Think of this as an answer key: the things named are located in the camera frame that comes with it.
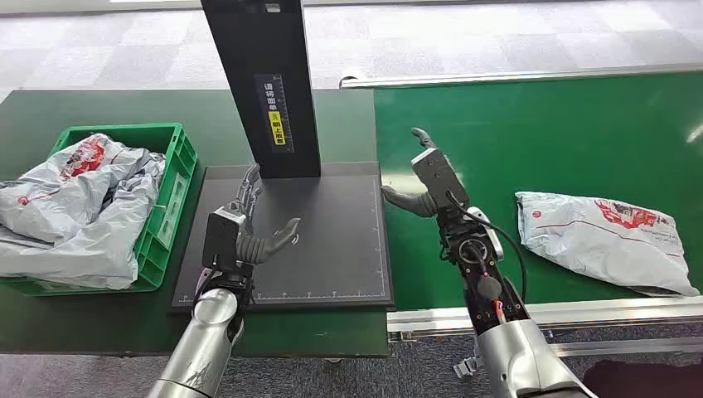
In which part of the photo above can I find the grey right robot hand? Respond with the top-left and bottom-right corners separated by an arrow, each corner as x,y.
380,127 -> 440,219

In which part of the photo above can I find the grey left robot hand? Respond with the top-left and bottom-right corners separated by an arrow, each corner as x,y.
227,163 -> 302,265

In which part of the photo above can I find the grey poly mailer package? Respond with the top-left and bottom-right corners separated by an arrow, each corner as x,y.
515,191 -> 701,299

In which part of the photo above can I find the black inbound scanner machine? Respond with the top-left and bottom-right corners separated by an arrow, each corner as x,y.
168,0 -> 395,314

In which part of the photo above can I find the green conveyor belt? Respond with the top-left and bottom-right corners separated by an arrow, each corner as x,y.
373,71 -> 703,312

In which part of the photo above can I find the green plastic crate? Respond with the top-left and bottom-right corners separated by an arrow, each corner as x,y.
0,123 -> 199,298

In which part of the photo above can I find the black and yellow label sticker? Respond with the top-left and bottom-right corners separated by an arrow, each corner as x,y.
253,73 -> 295,153

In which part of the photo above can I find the plain grey crumpled mailer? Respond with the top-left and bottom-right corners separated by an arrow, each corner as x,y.
0,172 -> 160,291

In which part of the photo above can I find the black object on floor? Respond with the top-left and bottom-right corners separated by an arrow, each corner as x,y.
582,359 -> 703,398

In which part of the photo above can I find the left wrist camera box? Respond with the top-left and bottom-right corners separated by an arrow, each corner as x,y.
201,206 -> 247,274

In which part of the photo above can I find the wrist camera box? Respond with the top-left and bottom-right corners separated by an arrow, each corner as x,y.
201,206 -> 247,274
411,147 -> 471,212

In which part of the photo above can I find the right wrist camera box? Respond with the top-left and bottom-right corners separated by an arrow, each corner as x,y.
411,147 -> 471,212

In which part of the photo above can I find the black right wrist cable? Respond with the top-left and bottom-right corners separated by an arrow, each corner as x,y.
445,190 -> 528,304

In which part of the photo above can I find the thin aluminium conveyor rail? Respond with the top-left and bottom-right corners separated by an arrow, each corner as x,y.
338,63 -> 703,90

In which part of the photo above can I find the grey metal bracket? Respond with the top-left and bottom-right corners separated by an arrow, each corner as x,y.
453,351 -> 484,380

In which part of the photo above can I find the wide aluminium conveyor frame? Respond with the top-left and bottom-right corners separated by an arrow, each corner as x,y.
385,296 -> 703,358

